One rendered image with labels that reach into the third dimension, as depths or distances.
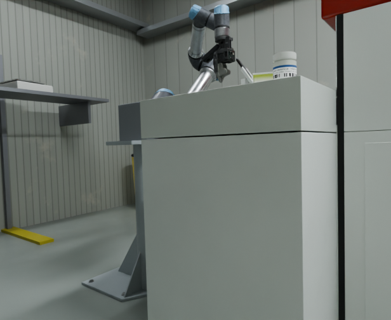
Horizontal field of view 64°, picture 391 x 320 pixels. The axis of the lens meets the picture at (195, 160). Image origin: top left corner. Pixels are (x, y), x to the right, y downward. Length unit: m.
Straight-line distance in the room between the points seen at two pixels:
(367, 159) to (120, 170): 3.53
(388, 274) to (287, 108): 0.66
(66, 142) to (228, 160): 3.05
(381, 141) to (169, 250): 0.82
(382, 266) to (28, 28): 3.64
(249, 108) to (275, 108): 0.08
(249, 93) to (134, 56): 3.82
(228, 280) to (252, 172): 0.36
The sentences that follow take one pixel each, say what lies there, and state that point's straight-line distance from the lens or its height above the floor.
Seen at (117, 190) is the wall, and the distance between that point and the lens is 4.31.
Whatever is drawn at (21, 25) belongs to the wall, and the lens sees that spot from 3.89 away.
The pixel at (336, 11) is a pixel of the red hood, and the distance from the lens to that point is 1.29.
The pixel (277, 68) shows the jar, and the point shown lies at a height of 1.01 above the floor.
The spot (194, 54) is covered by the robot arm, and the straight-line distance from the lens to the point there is 2.03.
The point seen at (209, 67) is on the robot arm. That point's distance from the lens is 2.02.
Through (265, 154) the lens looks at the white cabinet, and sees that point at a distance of 0.92.
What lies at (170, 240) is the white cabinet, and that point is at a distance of 1.19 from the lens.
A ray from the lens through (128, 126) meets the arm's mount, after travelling 1.75.
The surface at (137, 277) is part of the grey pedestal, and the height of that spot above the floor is 0.09.
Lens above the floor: 0.79
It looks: 3 degrees down
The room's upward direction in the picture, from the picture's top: 2 degrees counter-clockwise
